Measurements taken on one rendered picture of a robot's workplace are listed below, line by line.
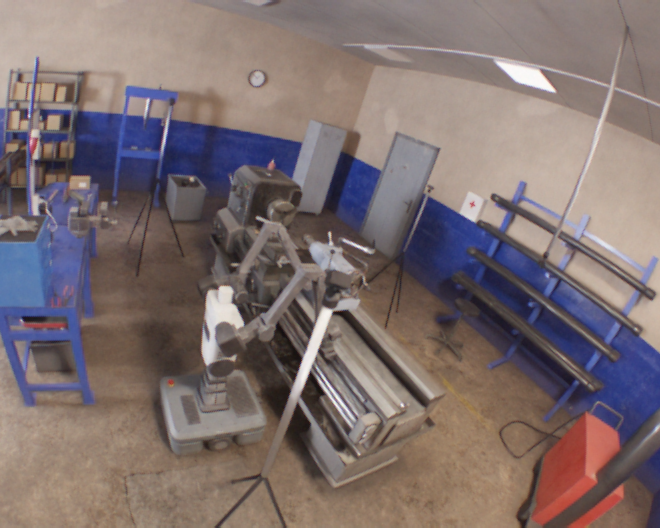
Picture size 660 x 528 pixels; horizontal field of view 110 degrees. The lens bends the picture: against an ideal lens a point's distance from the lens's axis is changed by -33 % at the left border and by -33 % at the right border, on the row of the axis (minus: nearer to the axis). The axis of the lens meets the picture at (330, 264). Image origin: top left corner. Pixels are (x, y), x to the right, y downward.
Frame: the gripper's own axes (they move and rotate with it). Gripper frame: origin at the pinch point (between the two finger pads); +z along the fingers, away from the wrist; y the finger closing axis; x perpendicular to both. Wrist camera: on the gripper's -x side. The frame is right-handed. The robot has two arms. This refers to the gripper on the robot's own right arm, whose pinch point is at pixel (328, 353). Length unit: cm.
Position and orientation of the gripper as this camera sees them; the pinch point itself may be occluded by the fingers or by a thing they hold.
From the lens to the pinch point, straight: 208.9
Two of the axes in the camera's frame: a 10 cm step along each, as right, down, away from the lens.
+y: -4.8, -5.1, 7.1
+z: 1.5, 7.5, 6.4
